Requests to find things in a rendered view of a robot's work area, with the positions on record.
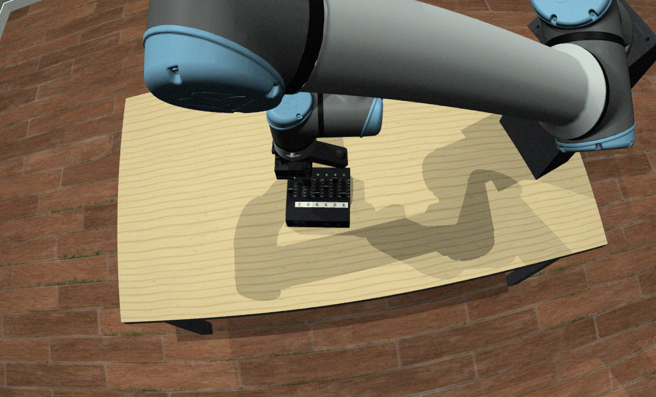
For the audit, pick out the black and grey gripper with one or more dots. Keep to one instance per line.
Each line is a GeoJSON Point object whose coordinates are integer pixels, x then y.
{"type": "Point", "coordinates": [292, 171]}

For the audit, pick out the black lighting desk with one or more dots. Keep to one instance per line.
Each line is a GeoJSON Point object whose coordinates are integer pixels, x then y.
{"type": "Point", "coordinates": [326, 203]}

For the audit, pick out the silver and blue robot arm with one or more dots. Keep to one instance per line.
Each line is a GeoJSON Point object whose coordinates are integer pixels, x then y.
{"type": "Point", "coordinates": [246, 55]}

